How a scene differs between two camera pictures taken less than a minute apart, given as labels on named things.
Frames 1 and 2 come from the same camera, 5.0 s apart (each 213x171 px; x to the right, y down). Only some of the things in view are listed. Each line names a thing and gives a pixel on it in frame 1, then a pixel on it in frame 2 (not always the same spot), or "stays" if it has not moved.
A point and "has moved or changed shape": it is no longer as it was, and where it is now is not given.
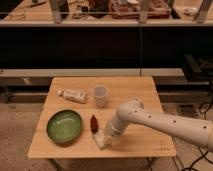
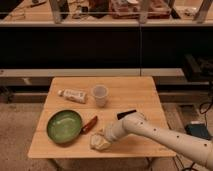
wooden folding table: [75, 107] stays
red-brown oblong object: [94, 124] has moved or changed shape
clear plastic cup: [100, 92] stays
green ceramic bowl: [64, 126] stays
